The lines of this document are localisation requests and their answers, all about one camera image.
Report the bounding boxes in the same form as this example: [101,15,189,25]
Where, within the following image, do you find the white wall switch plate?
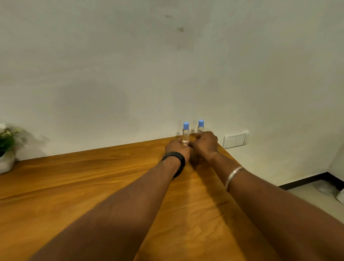
[222,130,250,149]

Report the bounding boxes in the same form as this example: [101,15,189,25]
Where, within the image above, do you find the person's left hand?
[164,136,191,162]

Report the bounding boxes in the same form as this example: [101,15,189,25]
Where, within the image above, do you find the silver bangle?
[225,166,244,192]

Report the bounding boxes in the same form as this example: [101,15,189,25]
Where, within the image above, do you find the person's right forearm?
[209,153,344,261]

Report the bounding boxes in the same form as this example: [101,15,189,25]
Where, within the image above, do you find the black wristwatch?
[161,151,186,179]

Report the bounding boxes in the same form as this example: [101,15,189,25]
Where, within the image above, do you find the person's right hand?
[189,131,220,162]

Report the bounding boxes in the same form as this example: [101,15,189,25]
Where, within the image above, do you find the translucent plastic object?
[314,180,339,195]

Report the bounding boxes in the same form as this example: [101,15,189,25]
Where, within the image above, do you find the white flowers in white pot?
[0,123,27,175]

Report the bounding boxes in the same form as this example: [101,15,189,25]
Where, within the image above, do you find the person's left forearm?
[29,156,181,261]

